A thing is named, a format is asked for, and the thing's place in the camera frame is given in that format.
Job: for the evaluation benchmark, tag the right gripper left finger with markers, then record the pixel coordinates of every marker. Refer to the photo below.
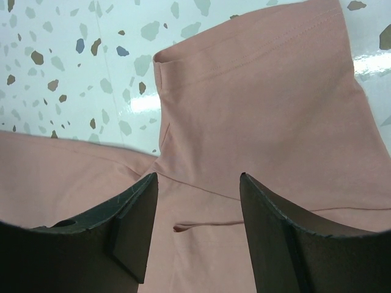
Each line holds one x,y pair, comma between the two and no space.
104,249

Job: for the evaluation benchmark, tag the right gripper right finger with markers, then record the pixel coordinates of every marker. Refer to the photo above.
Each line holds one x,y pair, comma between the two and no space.
294,250

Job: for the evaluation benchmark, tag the pink printed t-shirt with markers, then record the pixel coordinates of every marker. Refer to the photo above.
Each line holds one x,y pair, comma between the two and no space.
95,95

